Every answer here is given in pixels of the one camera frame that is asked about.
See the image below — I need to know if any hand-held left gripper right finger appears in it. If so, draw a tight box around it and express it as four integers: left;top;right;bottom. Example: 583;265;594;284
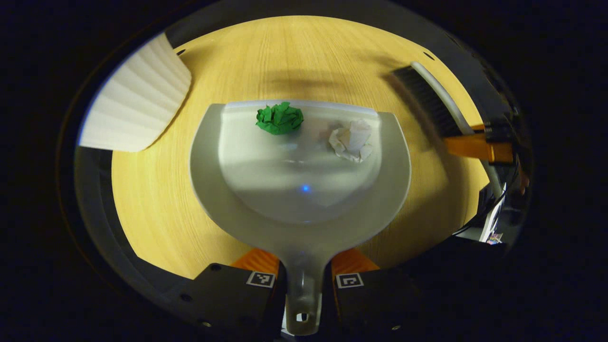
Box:
329;247;430;334

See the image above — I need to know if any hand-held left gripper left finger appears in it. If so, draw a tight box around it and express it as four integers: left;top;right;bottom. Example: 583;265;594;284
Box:
163;247;286;334

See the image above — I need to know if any small grey broom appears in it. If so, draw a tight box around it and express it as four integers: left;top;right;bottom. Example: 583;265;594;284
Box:
393;61;504;200

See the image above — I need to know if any grey plastic dustpan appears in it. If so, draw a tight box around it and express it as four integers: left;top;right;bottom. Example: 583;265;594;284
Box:
190;100;412;336

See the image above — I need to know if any white paper ball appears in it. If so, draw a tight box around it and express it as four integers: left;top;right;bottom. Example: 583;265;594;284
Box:
329;119;373;163

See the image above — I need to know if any green paper ball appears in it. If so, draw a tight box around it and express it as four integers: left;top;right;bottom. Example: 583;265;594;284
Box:
256;101;304;135

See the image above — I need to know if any white ribbed garbage bin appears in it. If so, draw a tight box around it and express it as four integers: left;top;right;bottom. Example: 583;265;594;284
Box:
78;32;192;152

